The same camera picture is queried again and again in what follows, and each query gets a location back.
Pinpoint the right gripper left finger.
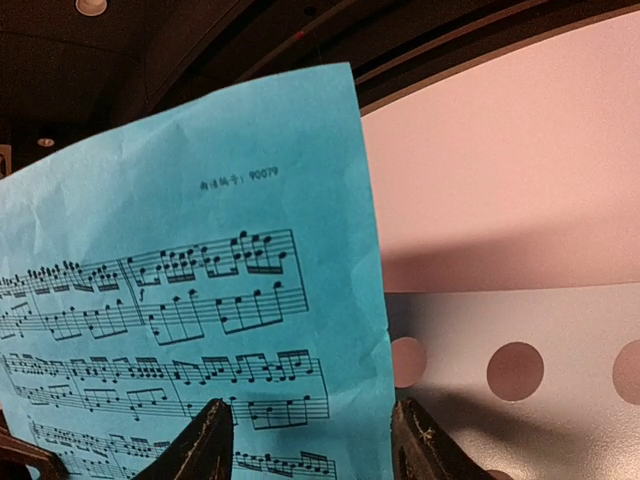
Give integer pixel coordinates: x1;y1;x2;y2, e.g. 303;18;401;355
134;399;234;480

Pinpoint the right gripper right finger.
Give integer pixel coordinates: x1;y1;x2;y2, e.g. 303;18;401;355
391;398;483;480

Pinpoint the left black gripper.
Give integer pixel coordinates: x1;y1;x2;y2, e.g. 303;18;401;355
1;427;68;480

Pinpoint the light blue music stand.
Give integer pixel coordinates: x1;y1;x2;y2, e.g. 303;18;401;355
386;284;639;479

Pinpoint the blue sheet music page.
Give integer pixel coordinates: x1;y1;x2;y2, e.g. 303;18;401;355
1;63;395;479

